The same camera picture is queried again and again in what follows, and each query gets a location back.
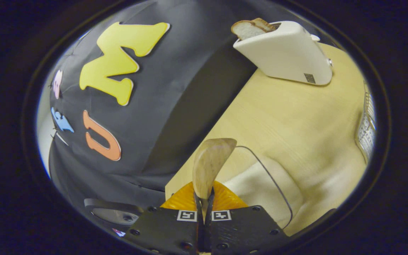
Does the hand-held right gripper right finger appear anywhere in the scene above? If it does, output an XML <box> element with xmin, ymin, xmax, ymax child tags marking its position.
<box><xmin>204</xmin><ymin>181</ymin><xmax>289</xmax><ymax>255</ymax></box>

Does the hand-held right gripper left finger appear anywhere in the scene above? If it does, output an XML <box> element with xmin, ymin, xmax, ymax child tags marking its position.
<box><xmin>124</xmin><ymin>181</ymin><xmax>204</xmax><ymax>255</ymax></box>

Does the cream rice container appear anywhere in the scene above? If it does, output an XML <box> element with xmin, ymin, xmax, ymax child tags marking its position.
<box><xmin>223</xmin><ymin>145</ymin><xmax>305</xmax><ymax>237</ymax></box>

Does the black rice cooker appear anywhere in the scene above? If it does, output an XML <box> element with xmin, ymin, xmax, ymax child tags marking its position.
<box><xmin>84</xmin><ymin>198</ymin><xmax>146</xmax><ymax>236</ymax></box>

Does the wooden spoon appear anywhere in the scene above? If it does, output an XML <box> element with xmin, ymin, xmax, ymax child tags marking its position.
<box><xmin>192</xmin><ymin>138</ymin><xmax>237</xmax><ymax>221</ymax></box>

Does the black backdrop cloth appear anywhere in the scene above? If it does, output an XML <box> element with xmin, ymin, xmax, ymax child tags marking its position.
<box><xmin>48</xmin><ymin>0</ymin><xmax>272</xmax><ymax>227</ymax></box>

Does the white toaster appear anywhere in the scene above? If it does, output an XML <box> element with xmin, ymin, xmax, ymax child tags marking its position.
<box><xmin>233</xmin><ymin>21</ymin><xmax>333</xmax><ymax>86</ymax></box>

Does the bread slice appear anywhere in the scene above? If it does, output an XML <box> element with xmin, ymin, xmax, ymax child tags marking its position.
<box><xmin>231</xmin><ymin>18</ymin><xmax>279</xmax><ymax>40</ymax></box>

